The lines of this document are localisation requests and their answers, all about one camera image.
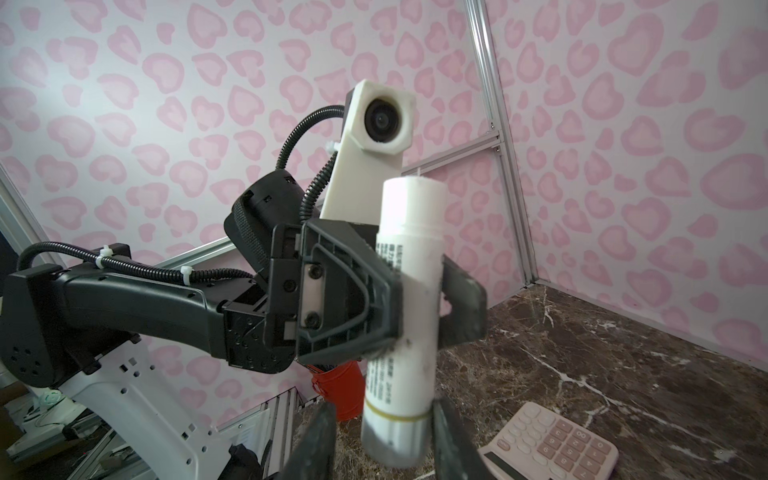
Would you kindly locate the red pencil holder cup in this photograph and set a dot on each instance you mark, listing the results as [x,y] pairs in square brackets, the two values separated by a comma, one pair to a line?
[343,386]

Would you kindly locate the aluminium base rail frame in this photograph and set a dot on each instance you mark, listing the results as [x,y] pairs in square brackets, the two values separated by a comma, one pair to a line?
[47,436]

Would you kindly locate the white glue stick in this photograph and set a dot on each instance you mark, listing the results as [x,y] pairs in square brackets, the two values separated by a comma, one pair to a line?
[400,384]

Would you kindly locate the pink desk calculator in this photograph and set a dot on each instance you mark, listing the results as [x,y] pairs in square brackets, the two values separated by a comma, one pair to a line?
[539,444]

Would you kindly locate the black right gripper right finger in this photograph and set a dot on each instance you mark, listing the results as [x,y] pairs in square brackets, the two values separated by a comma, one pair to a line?
[455,456]

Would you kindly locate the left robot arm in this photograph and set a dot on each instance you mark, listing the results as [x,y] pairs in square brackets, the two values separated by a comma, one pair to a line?
[75,319]

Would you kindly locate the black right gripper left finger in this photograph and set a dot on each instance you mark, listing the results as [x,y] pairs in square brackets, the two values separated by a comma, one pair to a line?
[313,458]

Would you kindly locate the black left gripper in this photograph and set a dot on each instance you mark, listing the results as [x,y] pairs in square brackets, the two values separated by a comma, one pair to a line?
[326,297]

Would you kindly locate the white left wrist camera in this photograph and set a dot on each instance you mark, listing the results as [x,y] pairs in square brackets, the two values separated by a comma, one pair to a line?
[377,129]

